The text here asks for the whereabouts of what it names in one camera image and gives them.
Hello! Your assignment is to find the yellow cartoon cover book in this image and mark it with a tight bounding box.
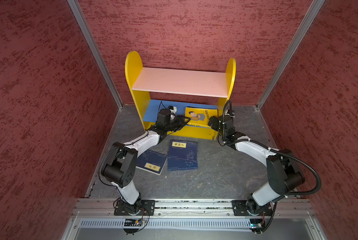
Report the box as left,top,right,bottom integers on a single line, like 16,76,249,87
185,107,218,128

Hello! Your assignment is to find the left circuit board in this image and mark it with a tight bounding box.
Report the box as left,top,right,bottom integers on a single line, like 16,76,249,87
124,219,145,228

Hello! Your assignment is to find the circuit board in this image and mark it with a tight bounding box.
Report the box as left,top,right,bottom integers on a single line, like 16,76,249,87
124,219,145,228
249,219,266,230

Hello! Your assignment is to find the navy book with label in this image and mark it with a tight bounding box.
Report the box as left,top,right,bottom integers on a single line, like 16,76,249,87
168,140,198,162

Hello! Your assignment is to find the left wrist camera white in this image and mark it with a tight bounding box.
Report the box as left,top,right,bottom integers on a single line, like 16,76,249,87
168,106,177,114

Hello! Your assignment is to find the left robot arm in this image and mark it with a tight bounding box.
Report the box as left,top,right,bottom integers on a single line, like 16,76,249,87
99,109,191,215

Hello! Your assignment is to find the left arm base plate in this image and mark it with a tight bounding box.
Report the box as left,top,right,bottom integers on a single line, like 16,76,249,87
114,200,156,217

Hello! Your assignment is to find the right circuit board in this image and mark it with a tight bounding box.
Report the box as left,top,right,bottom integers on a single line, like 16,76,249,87
249,219,266,230

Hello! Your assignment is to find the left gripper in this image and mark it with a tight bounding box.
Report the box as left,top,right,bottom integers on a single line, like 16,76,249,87
165,114,191,132

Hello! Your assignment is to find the yellow pink blue bookshelf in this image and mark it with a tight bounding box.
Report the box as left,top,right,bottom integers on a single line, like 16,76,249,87
125,51,237,130

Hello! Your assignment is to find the small navy book left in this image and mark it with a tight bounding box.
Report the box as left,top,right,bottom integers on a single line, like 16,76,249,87
136,150,167,175

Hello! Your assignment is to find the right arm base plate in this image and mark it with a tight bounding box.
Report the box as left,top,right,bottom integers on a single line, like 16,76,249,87
231,200,273,217

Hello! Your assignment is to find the aluminium corner post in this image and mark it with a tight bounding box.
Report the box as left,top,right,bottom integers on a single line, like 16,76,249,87
67,0,123,110
256,0,325,111

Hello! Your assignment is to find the black corrugated cable hose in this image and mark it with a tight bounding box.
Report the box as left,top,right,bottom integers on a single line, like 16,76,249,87
221,99,322,197

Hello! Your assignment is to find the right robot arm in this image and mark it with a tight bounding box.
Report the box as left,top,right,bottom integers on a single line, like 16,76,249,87
208,115,305,216

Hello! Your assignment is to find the left aluminium corner post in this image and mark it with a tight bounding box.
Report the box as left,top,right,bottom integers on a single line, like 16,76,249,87
67,0,123,110

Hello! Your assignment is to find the navy book underneath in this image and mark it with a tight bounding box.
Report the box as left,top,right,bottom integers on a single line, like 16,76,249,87
167,158,198,171

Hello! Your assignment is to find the right aluminium corner post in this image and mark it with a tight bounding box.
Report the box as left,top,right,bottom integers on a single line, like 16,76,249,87
256,0,325,111

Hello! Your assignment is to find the aluminium mounting rail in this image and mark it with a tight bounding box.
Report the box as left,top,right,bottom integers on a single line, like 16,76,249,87
72,198,317,219

